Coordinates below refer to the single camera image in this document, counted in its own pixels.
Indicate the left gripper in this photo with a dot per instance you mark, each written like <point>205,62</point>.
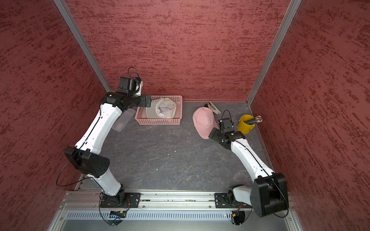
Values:
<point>142,103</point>

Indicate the right corner aluminium post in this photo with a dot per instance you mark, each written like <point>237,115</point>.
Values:
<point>282,30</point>

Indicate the yellow pencil cup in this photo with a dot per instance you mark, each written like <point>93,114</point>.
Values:
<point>243,127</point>

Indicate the clear plastic box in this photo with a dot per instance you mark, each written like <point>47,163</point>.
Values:
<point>123,119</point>

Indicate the left corner aluminium post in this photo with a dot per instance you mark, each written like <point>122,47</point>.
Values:
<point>71,23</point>

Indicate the pink baseball cap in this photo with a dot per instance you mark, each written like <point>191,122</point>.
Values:
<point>204,122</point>

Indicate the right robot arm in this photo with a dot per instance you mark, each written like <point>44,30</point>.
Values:
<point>269,192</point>

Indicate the cream baseball cap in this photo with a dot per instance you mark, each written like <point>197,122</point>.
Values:
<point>163,108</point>

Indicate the aluminium front rail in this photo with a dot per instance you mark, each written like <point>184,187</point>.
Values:
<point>149,200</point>

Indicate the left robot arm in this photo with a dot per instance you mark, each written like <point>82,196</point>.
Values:
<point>85,155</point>

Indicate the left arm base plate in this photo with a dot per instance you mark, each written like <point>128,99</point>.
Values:
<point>123,200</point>

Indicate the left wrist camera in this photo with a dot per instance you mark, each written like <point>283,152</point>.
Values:
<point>138,86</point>

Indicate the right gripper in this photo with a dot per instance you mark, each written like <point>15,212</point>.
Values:
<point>216,135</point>

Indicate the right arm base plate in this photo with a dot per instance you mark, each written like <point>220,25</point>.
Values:
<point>227,200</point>

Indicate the corner aluminium post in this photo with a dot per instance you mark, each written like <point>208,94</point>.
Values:
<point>71,23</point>
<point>282,30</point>

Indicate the pink perforated plastic basket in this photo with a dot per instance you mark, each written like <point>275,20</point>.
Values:
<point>145,117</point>

